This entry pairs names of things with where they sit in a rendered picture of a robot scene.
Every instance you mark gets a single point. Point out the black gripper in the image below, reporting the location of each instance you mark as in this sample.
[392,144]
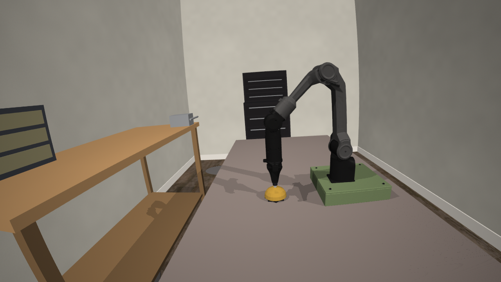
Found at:
[274,163]

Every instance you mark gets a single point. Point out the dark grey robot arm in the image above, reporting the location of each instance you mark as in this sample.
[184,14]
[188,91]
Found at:
[342,165]

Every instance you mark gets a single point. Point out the gold dome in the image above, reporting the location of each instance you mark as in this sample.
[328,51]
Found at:
[275,193]

